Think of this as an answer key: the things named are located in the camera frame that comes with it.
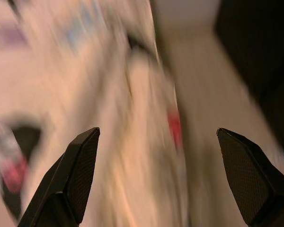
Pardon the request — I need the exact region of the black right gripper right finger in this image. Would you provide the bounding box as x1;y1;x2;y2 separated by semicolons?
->
216;127;284;227

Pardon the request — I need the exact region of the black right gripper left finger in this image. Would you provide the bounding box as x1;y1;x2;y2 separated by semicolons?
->
16;127;101;227

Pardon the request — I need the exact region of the cream cartoon print blanket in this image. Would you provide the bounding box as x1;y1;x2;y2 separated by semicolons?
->
0;0;187;227

